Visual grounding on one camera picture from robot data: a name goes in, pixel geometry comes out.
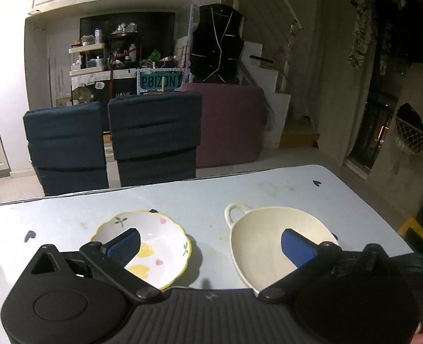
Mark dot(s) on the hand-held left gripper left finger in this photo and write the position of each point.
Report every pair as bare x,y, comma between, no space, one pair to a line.
125,245

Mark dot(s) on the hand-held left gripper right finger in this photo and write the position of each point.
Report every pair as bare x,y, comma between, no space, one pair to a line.
297,249

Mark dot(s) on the floral plate with yellow rim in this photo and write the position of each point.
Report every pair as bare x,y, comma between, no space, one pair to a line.
161,233

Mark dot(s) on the yellow box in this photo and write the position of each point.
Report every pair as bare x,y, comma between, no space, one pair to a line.
415,227

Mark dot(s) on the dark blue chair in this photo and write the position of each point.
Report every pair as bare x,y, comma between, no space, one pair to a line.
154,132
64,139

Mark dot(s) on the white net basket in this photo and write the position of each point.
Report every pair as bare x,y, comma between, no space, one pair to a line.
412,139

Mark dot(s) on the white staircase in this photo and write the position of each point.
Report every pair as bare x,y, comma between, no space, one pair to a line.
283,109

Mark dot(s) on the purple sofa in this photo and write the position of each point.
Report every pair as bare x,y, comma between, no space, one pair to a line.
229,122

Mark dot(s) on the teal sign plate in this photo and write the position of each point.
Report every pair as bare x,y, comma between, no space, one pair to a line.
157,80

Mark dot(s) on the cream shelf rack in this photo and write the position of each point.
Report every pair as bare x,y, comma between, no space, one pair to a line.
89,47

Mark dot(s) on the black jacket with white trim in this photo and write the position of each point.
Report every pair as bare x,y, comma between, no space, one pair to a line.
211,43

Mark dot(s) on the patterned hanging garment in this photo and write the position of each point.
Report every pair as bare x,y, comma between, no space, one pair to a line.
361,25

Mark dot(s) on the dark hanging clothes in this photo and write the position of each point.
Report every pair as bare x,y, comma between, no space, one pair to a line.
408,25

